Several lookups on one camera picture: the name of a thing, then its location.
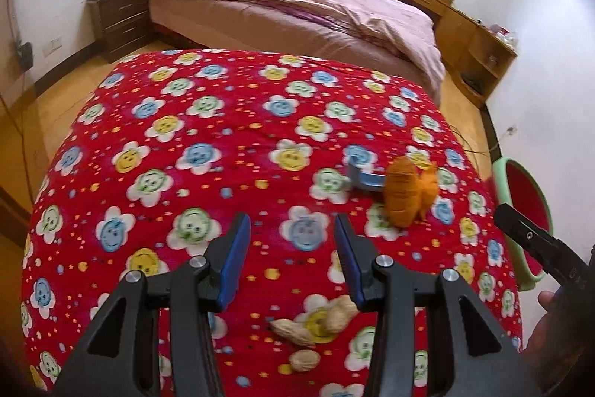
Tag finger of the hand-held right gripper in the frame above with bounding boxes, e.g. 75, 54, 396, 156
493, 202, 559, 260

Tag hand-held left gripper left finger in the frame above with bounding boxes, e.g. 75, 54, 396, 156
56, 213, 252, 397

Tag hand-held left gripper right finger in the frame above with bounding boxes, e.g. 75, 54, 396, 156
335, 213, 542, 397

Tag peanut shell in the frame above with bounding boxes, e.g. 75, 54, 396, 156
323, 295, 360, 333
271, 319, 318, 348
289, 349, 321, 374

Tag person's right hand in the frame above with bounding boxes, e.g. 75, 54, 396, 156
525, 285, 595, 361

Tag light blue plastic piece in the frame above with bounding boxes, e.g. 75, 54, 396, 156
346, 162, 386, 193

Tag orange foam net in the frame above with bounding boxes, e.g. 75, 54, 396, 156
383, 157, 441, 230

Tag red smiley flower blanket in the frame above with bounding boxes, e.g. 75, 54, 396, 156
21, 49, 524, 397

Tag white bottles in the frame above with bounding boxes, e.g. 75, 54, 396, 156
488, 24, 519, 47

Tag long wooden cabinet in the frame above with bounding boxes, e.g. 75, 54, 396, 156
293, 0, 518, 109

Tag wooden wardrobe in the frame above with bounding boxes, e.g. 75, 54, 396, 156
0, 185, 33, 249

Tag dark wooden nightstand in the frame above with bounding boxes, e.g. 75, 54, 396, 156
88, 0, 152, 64

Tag black power adapter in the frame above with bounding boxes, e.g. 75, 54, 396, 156
17, 42, 34, 72

